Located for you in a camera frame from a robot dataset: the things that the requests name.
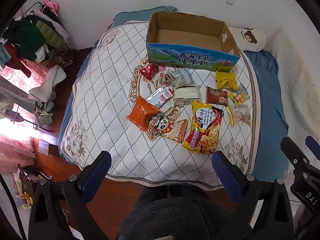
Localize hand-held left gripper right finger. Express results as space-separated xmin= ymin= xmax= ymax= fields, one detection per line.
xmin=211 ymin=151 xmax=294 ymax=240

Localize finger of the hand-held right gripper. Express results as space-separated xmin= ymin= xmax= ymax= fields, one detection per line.
xmin=304 ymin=135 xmax=320 ymax=160
xmin=280 ymin=137 xmax=312 ymax=173

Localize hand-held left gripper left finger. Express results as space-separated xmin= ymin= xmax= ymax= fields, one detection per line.
xmin=28 ymin=151 xmax=112 ymax=240

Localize yellow instant noodle packet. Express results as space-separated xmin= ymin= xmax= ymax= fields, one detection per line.
xmin=182 ymin=101 xmax=225 ymax=155

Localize thin yellow stick packet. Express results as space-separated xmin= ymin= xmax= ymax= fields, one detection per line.
xmin=226 ymin=105 xmax=235 ymax=127

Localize clear bun packet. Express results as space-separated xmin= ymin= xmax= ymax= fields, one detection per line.
xmin=231 ymin=104 xmax=252 ymax=126

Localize cartoon panda snack packet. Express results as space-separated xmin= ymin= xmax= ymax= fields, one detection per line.
xmin=147 ymin=114 xmax=188 ymax=144

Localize orange snack packet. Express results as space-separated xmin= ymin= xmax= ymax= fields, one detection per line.
xmin=126 ymin=95 xmax=160 ymax=132

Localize colourful candy bag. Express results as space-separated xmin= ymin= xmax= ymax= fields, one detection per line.
xmin=229 ymin=84 xmax=250 ymax=105

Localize brown snack packet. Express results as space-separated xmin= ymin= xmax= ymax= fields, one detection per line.
xmin=205 ymin=86 xmax=229 ymax=106

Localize cream white bread packet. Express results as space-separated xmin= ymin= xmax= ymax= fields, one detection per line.
xmin=172 ymin=85 xmax=202 ymax=105

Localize yellow crinkled snack packet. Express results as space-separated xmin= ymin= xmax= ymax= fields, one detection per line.
xmin=215 ymin=71 xmax=238 ymax=91

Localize long red and silver packet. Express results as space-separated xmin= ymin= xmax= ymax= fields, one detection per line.
xmin=146 ymin=84 xmax=175 ymax=108

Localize white and grey printed packet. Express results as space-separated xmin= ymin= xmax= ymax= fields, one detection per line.
xmin=175 ymin=67 xmax=195 ymax=88

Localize red triangular snack packet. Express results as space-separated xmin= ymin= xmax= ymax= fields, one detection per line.
xmin=139 ymin=64 xmax=158 ymax=82

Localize small clear pastry packet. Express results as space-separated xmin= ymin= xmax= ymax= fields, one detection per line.
xmin=159 ymin=70 xmax=178 ymax=87

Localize cardboard box with blue print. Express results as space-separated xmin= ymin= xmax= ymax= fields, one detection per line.
xmin=146 ymin=11 xmax=241 ymax=72

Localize person's right forearm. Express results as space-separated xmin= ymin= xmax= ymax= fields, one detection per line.
xmin=292 ymin=200 xmax=320 ymax=240

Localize blue bedsheet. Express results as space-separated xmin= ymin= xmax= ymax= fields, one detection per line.
xmin=58 ymin=5 xmax=290 ymax=183

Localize white textured blanket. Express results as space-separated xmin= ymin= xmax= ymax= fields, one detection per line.
xmin=265 ymin=30 xmax=320 ymax=155

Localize person's dark fleece pants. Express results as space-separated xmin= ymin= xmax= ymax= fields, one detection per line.
xmin=117 ymin=185 xmax=248 ymax=240

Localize floral quilted mat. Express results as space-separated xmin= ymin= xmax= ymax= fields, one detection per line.
xmin=61 ymin=20 xmax=257 ymax=188

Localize dark striped cloth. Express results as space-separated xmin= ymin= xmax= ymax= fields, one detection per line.
xmin=34 ymin=101 xmax=55 ymax=125

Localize pink curtain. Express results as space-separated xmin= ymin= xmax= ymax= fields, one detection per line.
xmin=0 ymin=62 xmax=48 ymax=173

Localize white cloth pile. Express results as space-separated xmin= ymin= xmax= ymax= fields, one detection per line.
xmin=29 ymin=65 xmax=67 ymax=103

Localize bear print pillow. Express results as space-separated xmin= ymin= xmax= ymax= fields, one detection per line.
xmin=229 ymin=26 xmax=267 ymax=53

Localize black clothes rack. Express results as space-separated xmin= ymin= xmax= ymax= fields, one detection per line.
xmin=25 ymin=2 xmax=72 ymax=54

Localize red garment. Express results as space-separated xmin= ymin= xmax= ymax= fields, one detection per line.
xmin=4 ymin=45 xmax=32 ymax=78

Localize olive green puffer jacket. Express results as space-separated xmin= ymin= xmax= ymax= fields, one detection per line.
xmin=36 ymin=20 xmax=63 ymax=48

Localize dark green garment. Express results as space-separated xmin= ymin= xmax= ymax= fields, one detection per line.
xmin=14 ymin=20 xmax=46 ymax=61

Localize pale grey hanging garment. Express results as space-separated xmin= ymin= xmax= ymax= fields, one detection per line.
xmin=37 ymin=11 xmax=69 ymax=42

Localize pink plush toy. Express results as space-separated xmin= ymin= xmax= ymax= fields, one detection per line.
xmin=44 ymin=0 xmax=58 ymax=13

